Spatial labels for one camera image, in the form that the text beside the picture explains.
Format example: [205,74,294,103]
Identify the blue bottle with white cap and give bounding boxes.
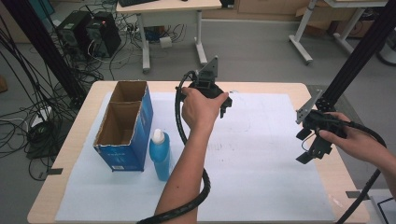
[148,128,172,182]

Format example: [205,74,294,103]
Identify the wooden desk with white legs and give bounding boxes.
[115,0,223,75]

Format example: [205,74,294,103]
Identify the white board with black line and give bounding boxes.
[368,188,396,224]

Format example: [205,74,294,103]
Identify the person's right hand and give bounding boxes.
[318,111,388,165]

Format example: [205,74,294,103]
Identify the white desk frame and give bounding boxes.
[288,0,389,66]

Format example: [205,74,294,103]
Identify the black computer tower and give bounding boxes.
[56,10,94,56]
[85,11,122,59]

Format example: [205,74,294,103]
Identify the white foam mat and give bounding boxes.
[54,91,337,223]

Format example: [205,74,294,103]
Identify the black keyboard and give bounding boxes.
[118,0,160,8]

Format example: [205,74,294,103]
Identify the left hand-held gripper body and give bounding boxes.
[186,55,233,101]

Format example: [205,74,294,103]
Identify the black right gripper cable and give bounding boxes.
[320,116,389,224]

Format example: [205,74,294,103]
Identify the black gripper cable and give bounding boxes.
[135,70,212,224]
[320,116,389,224]

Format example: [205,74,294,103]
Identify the blue cardboard box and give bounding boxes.
[92,80,155,173]

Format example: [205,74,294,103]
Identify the white power adapter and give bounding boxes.
[159,35,174,49]

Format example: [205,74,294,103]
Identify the white power strip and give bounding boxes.
[30,105,53,128]

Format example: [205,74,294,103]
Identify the person's left hand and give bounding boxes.
[180,86,230,133]

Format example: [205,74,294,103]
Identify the bundle of black floor cables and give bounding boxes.
[0,18,106,182]

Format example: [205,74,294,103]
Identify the black tape strip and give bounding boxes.
[346,189,371,201]
[38,167,64,180]

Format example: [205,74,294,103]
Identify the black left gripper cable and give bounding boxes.
[135,70,212,224]

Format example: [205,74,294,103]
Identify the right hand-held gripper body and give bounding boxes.
[295,89,348,158]

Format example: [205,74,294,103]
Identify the black metal frame post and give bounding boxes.
[2,0,88,107]
[315,0,396,114]

